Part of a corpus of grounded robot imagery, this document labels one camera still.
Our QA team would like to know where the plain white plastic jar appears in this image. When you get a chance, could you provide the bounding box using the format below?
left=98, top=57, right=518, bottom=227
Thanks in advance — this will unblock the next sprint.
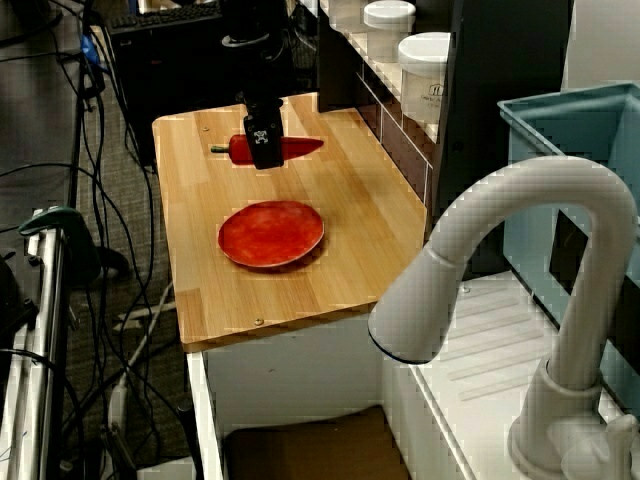
left=362, top=0, right=417, bottom=64

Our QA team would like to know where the silver aluminium frame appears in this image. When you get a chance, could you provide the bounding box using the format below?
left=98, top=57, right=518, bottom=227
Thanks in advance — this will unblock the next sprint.
left=0, top=209, right=72, bottom=480

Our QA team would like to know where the white toy faucet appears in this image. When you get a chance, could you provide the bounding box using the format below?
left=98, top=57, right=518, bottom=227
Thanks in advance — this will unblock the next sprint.
left=367, top=155, right=640, bottom=480

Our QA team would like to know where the green clamp handle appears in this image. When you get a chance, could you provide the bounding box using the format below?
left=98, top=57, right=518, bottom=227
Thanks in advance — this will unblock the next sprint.
left=18, top=205, right=102, bottom=287

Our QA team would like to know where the teal plastic bin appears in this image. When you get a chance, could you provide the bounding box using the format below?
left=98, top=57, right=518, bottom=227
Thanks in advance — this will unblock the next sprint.
left=496, top=82, right=640, bottom=401

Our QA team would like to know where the white toy sink basin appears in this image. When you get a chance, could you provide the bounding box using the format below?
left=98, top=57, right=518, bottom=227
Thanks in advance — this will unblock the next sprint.
left=382, top=272, right=640, bottom=480

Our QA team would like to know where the black kitchen side panel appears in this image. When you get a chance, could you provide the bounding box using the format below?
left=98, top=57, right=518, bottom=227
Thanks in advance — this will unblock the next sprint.
left=316, top=0, right=362, bottom=115
left=431, top=0, right=575, bottom=275

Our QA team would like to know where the white toy kitchen cabinet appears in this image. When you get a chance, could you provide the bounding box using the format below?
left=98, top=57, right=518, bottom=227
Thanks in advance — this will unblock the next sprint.
left=185, top=314, right=387, bottom=480

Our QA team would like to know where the white cable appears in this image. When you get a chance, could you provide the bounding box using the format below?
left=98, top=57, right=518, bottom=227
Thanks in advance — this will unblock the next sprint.
left=107, top=282, right=177, bottom=441

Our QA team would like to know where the black computer case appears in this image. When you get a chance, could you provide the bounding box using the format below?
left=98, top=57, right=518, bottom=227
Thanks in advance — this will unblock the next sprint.
left=106, top=19, right=246, bottom=169

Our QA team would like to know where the black computer keyboard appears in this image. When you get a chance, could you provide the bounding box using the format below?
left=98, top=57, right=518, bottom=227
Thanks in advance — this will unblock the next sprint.
left=106, top=3, right=224, bottom=35

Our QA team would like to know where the white jar with print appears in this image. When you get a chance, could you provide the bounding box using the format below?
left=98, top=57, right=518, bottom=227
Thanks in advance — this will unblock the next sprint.
left=397, top=31, right=452, bottom=132

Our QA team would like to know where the black cable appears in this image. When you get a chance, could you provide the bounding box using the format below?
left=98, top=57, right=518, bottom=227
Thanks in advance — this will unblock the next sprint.
left=74, top=19, right=161, bottom=281
left=0, top=162, right=157, bottom=321

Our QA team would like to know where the red round plate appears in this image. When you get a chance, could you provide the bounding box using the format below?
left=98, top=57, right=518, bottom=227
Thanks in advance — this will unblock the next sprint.
left=216, top=199, right=326, bottom=270

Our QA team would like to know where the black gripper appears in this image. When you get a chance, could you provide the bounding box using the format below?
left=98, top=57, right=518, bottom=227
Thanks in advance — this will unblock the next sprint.
left=234, top=89, right=287, bottom=172

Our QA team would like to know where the red chili pepper toy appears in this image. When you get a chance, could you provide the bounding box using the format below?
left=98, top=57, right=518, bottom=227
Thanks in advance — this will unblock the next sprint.
left=209, top=133, right=326, bottom=167

